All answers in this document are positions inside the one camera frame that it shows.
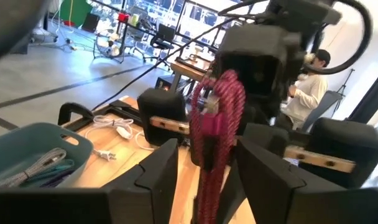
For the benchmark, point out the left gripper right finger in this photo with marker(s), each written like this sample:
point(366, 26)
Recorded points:
point(301, 205)

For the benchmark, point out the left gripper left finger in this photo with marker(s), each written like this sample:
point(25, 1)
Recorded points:
point(130, 202)

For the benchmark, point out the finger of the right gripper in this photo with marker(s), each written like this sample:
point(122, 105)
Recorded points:
point(266, 137)
point(196, 152)

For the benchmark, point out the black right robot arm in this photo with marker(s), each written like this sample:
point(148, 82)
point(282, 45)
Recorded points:
point(301, 12)

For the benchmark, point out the wooden desk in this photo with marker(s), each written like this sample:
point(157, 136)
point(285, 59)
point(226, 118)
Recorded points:
point(189, 70)

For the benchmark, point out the person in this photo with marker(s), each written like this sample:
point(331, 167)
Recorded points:
point(307, 96)

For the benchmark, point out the grey chair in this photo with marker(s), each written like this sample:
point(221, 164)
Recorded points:
point(327, 102)

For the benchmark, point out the black office chair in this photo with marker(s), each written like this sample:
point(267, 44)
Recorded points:
point(165, 32)

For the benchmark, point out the red object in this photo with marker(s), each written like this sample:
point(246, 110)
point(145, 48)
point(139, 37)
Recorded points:
point(123, 17)

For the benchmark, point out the black curtain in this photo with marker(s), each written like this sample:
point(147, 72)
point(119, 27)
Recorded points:
point(372, 99)

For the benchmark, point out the teal plastic bin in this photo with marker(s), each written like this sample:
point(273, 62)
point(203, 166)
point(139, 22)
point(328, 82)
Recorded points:
point(36, 137)

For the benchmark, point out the green panel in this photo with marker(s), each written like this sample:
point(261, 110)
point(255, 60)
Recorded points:
point(77, 11)

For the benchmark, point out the black rig frame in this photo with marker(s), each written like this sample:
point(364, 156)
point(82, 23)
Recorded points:
point(74, 109)

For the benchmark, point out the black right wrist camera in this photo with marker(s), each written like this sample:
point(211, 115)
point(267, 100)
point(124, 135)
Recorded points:
point(260, 46)

